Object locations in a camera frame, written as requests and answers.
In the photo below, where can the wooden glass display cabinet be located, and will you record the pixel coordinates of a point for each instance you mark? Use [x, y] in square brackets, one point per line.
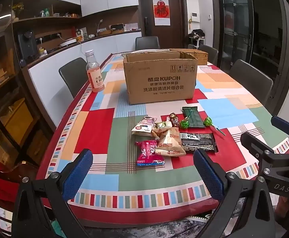
[7, 91]

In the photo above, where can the white lower cabinet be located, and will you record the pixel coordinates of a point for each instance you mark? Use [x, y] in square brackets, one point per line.
[60, 54]

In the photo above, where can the green lollipop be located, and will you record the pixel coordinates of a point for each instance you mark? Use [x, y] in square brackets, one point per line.
[184, 124]
[208, 122]

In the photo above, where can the white shelf rack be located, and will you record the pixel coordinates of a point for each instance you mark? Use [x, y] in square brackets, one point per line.
[196, 42]

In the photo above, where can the pink drink bottle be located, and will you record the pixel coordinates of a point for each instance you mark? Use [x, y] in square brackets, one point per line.
[94, 79]

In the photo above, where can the white round cooker plate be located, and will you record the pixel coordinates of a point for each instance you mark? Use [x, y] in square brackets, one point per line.
[68, 42]

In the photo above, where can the yellow hanging tassel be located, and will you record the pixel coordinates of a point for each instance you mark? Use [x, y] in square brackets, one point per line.
[190, 23]

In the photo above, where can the red brown chocolate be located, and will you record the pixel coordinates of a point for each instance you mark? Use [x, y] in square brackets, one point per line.
[174, 119]

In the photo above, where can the red cloth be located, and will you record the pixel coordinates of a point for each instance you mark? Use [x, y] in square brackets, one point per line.
[0, 178]

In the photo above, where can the woven wicker box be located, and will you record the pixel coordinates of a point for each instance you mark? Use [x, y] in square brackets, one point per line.
[199, 55]

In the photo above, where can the woven tray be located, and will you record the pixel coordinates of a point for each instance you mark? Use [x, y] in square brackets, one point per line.
[104, 32]

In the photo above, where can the red snack packet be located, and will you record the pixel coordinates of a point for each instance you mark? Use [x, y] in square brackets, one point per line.
[147, 153]

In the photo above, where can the small white counter bottle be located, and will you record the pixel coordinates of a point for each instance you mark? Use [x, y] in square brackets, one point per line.
[41, 52]

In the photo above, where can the white card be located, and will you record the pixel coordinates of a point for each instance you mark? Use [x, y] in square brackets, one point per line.
[131, 26]

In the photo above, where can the white gooseneck lamp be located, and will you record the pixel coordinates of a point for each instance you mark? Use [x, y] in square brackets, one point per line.
[99, 25]

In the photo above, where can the black snack packet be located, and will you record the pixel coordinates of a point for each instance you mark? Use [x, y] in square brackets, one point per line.
[199, 142]

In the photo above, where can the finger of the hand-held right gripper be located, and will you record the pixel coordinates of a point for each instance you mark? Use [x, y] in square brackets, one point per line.
[282, 125]
[256, 146]

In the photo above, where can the dark grey dining chair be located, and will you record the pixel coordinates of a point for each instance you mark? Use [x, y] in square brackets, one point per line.
[209, 53]
[147, 42]
[253, 81]
[72, 75]

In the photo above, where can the tan biscuit packet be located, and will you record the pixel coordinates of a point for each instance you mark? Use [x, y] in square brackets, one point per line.
[170, 142]

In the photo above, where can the small green candy packet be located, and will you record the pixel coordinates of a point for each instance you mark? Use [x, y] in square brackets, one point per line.
[160, 125]

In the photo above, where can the dark bag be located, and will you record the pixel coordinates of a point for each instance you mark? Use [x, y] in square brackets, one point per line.
[197, 33]

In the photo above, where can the black water dispenser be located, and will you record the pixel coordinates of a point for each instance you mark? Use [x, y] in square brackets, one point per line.
[26, 43]

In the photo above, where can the dark brown door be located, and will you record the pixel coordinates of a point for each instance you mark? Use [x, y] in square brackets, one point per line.
[176, 17]

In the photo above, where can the brown cardboard box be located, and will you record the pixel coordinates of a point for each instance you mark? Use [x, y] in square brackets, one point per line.
[159, 79]

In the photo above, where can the red white wall calendar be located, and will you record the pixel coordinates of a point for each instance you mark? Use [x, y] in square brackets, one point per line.
[161, 12]

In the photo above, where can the white intercom panel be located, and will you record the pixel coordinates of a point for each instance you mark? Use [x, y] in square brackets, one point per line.
[195, 17]

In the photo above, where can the dark green snack packet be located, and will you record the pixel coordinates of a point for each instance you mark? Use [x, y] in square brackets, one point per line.
[196, 119]

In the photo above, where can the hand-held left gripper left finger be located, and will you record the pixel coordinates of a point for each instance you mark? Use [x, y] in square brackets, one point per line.
[78, 172]

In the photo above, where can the grey patterned rug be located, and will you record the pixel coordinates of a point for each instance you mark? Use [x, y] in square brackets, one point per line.
[179, 228]

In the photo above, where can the small tan snack packet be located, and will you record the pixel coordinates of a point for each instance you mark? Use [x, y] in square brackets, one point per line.
[156, 132]

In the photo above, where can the black framed glass door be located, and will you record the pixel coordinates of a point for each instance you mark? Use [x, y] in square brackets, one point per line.
[258, 29]

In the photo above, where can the white pink snack packet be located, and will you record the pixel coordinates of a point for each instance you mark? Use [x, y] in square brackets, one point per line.
[144, 126]

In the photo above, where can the white candy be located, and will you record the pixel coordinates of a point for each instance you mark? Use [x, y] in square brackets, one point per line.
[168, 124]

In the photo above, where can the yellow flowers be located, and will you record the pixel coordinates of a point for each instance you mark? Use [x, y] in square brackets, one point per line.
[17, 6]

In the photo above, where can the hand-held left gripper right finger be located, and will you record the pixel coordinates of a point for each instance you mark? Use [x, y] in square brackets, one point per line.
[209, 176]

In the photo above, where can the black tablet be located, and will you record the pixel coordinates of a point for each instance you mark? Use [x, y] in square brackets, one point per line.
[117, 27]

